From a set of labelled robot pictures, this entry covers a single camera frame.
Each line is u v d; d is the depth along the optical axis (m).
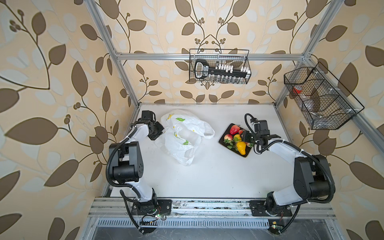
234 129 1.00
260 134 0.71
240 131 0.99
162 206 0.75
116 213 0.74
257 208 0.74
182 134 1.04
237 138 0.94
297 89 0.87
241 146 0.91
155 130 0.81
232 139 0.94
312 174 0.44
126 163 0.48
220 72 0.84
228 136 0.96
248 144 0.92
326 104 0.72
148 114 0.76
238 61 0.93
